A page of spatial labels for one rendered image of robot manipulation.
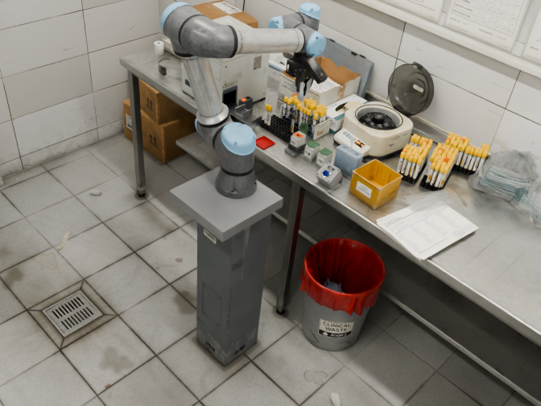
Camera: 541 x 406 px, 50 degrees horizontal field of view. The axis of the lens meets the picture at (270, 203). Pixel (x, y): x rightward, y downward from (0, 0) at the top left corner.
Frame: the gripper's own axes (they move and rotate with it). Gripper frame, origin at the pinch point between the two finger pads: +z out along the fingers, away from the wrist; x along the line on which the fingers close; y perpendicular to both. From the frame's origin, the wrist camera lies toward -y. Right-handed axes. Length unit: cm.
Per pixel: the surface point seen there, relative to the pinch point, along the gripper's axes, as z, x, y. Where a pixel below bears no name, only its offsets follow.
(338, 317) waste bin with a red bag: 85, 7, -43
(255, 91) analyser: 18.6, -12.1, 38.1
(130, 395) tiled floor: 112, 87, -2
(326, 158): 19.2, -0.3, -15.8
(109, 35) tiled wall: 44, -16, 170
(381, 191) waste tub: 16.0, 2.5, -44.3
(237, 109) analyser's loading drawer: 18.7, 4.7, 30.8
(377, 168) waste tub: 17.7, -9.3, -33.5
